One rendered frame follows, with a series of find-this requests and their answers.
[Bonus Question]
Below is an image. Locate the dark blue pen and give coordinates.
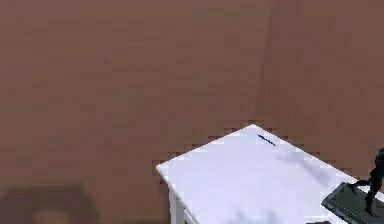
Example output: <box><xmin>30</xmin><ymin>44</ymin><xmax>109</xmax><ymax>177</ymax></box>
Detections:
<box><xmin>256</xmin><ymin>133</ymin><xmax>277</xmax><ymax>147</ymax></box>

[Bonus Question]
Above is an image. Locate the white table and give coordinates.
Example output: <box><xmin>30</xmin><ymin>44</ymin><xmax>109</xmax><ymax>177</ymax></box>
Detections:
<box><xmin>155</xmin><ymin>123</ymin><xmax>384</xmax><ymax>224</ymax></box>

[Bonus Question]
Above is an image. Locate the black figure statue on base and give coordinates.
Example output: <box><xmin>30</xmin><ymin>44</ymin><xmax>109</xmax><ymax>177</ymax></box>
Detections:
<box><xmin>321</xmin><ymin>147</ymin><xmax>384</xmax><ymax>224</ymax></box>

